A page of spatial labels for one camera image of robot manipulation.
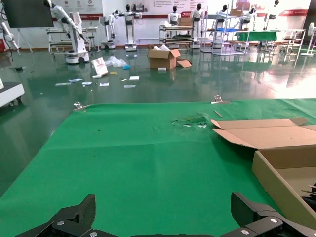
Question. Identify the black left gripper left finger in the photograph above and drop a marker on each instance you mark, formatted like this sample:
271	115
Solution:
84	214

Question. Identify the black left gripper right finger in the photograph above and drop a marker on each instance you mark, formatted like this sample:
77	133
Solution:
256	217

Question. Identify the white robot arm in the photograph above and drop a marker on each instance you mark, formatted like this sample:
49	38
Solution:
7	34

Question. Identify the white mobile robot with arm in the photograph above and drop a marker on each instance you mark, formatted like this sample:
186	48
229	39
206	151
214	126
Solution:
74	37

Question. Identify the cardboard box with round holes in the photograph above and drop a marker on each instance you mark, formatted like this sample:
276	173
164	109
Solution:
271	138

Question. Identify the white and red box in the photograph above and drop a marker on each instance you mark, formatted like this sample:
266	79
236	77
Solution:
100	66

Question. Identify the green table cloth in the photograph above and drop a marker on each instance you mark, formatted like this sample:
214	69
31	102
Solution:
123	160

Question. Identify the metal table clip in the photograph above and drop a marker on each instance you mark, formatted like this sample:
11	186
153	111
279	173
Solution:
79	106
219	100

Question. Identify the small wooden stick piece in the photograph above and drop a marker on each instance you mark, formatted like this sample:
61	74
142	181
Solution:
218	113

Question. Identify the clear plastic bag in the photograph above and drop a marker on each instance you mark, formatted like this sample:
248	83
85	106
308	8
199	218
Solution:
190	121
116	61

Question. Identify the white paper sheet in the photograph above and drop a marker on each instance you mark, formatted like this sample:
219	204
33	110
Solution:
129	86
75	80
104	84
86	83

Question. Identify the white machine base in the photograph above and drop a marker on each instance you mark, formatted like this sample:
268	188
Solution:
10	95

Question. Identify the yellow paper scrap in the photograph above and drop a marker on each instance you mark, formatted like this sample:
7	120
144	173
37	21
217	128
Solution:
113	73

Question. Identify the white flat block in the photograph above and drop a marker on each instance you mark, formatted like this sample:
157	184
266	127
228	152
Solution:
134	78

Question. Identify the blue crumpled item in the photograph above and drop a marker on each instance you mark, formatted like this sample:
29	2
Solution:
127	67

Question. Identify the white foam block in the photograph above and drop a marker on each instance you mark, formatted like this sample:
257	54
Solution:
162	69

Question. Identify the large open cardboard carton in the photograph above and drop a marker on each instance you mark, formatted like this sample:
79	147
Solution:
163	59

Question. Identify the table with green cloth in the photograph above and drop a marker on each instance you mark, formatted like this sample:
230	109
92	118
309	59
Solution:
256	36

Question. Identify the tall metal shelving rack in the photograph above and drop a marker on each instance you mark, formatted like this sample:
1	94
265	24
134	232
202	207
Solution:
223	34

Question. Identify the small white humanoid robot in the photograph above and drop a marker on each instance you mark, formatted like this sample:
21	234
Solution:
108	29

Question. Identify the white standing fan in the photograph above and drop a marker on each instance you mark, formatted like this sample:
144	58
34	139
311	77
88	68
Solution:
310	37

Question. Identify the white humanoid robot arms spread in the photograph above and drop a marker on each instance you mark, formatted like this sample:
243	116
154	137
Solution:
129	27

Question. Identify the metal cart with shelves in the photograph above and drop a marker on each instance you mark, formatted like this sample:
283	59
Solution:
176	37

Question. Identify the black monitor screen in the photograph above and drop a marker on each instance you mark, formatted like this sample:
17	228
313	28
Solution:
27	13

